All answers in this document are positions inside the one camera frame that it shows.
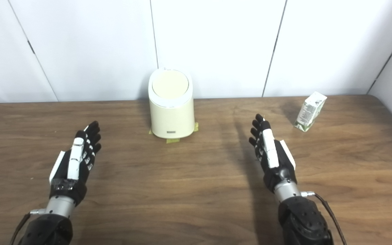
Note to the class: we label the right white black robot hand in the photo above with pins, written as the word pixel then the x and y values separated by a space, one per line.
pixel 271 153

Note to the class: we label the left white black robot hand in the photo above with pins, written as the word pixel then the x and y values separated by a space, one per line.
pixel 74 160

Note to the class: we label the white green milk carton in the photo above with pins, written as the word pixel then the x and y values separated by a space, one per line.
pixel 310 112

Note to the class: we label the cream round bin lid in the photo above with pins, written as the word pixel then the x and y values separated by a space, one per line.
pixel 170 84

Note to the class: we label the cream-colored cylindrical bin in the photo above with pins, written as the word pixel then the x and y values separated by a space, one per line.
pixel 172 119

